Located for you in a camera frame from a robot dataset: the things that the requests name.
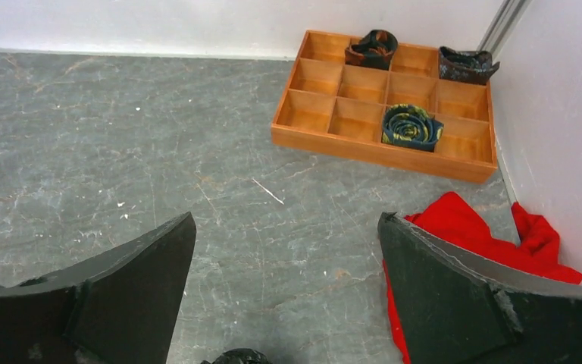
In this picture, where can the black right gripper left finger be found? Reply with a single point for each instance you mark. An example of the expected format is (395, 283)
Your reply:
(120, 306)

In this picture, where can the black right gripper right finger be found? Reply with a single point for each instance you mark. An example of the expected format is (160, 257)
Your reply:
(458, 307)

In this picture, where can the black trash bag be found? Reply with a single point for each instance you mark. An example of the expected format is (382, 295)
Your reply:
(240, 356)

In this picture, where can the red cloth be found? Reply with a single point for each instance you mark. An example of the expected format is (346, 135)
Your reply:
(451, 219)

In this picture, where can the blue yellow rolled tie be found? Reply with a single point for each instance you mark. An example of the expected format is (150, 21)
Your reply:
(410, 126)

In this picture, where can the wooden compartment tray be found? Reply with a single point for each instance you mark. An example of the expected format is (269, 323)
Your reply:
(335, 108)

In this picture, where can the dark grey rolled tie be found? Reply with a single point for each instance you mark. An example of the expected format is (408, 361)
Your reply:
(473, 67)

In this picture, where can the orange black rolled tie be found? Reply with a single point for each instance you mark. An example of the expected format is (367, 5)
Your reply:
(375, 50)

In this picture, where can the right aluminium corner post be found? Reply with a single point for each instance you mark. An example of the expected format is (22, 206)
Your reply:
(504, 21)

